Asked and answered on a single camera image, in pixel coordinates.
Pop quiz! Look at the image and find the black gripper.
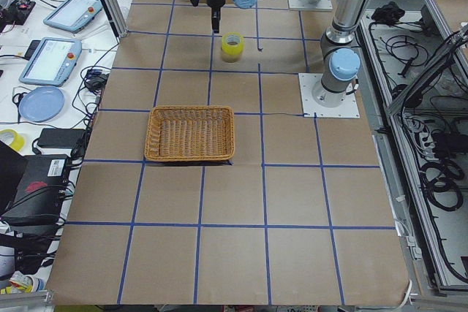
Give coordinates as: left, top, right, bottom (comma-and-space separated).
210, 5, 222, 34

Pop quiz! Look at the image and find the yellow packing tape roll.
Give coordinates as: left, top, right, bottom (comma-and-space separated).
221, 32, 244, 63

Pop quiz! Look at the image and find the spare yellow tape roll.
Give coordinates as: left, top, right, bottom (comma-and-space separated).
0, 129, 25, 152

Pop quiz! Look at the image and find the brown wicker basket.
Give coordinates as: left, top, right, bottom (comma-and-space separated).
144, 106, 235, 162

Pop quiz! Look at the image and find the upper teach pendant tablet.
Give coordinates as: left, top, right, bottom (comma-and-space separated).
43, 0, 103, 34

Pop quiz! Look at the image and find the teach pendant tablet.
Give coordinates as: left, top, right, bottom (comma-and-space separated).
19, 37, 82, 87
43, 0, 103, 34

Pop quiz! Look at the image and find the lower teach pendant tablet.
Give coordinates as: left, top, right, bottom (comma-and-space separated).
19, 37, 82, 87

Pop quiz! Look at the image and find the blue plate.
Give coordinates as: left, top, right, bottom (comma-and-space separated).
18, 86, 64, 122

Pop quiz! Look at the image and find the black power adapter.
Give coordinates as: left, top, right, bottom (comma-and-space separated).
37, 128, 85, 149

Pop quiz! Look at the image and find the black computer box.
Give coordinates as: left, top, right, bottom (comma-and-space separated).
1, 154, 70, 227

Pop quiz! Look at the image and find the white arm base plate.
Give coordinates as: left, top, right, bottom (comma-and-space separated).
298, 73, 360, 118

